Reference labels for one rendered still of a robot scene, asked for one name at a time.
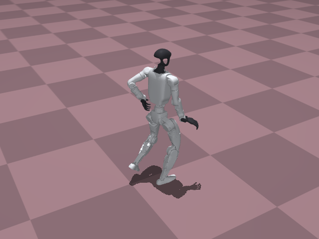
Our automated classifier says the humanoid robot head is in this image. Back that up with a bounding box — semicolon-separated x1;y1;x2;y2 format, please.
153;49;171;74

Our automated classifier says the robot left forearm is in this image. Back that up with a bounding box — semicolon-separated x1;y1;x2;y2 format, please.
131;86;146;101

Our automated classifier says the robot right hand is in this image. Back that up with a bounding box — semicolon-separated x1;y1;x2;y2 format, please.
180;116;198;130

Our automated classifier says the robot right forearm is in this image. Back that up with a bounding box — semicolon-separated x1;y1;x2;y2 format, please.
174;98;186;122

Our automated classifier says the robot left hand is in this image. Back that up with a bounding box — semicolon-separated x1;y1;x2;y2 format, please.
141;99;150;111

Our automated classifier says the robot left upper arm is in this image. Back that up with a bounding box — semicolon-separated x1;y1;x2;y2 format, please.
127;67;152;89

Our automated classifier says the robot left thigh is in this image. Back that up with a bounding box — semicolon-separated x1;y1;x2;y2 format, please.
146;112;160;144

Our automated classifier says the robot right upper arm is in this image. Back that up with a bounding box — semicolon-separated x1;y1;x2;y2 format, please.
166;75;179;106

